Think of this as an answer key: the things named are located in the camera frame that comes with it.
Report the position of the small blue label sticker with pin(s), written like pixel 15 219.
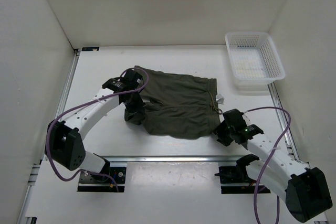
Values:
pixel 90 48

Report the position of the white perforated plastic basket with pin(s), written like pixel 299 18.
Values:
pixel 254 61

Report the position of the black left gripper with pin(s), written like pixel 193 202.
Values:
pixel 135 109

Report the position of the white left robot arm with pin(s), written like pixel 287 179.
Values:
pixel 66 133

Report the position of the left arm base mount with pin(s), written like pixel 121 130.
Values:
pixel 115 183

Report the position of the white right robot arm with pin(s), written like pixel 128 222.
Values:
pixel 274 169

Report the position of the olive green shorts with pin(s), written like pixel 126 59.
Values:
pixel 178 105

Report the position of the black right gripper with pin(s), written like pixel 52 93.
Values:
pixel 222 139

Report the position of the aluminium front rail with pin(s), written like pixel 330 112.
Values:
pixel 123 159

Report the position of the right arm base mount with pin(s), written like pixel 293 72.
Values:
pixel 234 179

